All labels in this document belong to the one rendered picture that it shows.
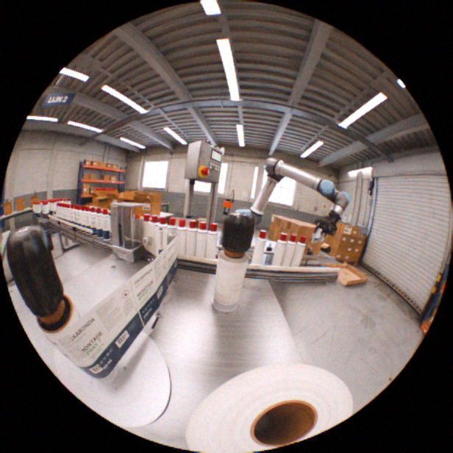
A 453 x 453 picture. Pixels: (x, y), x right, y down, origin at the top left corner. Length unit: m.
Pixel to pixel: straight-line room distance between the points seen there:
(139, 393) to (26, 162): 7.77
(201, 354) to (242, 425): 0.23
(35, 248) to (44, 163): 7.64
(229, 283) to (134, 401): 0.37
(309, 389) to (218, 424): 0.11
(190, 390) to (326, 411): 0.24
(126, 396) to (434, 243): 4.39
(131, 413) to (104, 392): 0.06
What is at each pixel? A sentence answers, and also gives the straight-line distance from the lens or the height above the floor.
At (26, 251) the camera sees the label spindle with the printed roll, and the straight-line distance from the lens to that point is 0.18.
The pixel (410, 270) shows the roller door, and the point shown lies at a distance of 4.39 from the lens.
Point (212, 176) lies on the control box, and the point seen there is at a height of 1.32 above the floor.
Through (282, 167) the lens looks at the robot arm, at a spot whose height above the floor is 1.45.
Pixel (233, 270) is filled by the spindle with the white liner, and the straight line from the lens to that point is 0.34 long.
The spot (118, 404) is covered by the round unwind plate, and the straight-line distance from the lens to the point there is 0.35.
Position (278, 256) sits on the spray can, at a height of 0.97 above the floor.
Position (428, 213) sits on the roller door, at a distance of 4.38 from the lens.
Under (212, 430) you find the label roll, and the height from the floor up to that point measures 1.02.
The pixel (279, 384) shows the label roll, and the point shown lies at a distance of 0.21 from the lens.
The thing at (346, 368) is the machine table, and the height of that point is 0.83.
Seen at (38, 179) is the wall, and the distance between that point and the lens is 7.73.
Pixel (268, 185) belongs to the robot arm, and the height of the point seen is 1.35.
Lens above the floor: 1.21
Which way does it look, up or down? 12 degrees down
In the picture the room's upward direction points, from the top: 8 degrees clockwise
